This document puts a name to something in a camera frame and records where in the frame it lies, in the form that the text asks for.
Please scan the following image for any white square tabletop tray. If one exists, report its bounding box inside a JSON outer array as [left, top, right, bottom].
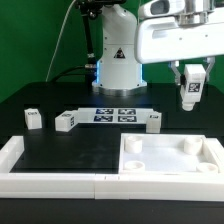
[[119, 133, 224, 174]]

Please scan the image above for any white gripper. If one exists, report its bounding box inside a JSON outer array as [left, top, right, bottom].
[[135, 15, 224, 86]]

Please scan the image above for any white cable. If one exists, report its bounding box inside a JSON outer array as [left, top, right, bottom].
[[45, 0, 78, 83]]

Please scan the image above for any white fiducial marker sheet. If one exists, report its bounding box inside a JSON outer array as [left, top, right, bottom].
[[78, 108, 153, 124]]

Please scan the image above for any black cable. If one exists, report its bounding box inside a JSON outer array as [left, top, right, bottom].
[[49, 65, 98, 83]]

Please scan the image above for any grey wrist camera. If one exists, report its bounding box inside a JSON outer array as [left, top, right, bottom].
[[138, 0, 186, 19]]

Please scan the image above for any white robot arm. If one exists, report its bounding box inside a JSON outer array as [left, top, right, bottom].
[[92, 0, 224, 95]]

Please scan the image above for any white U-shaped obstacle fence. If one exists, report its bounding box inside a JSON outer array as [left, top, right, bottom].
[[0, 136, 224, 201]]

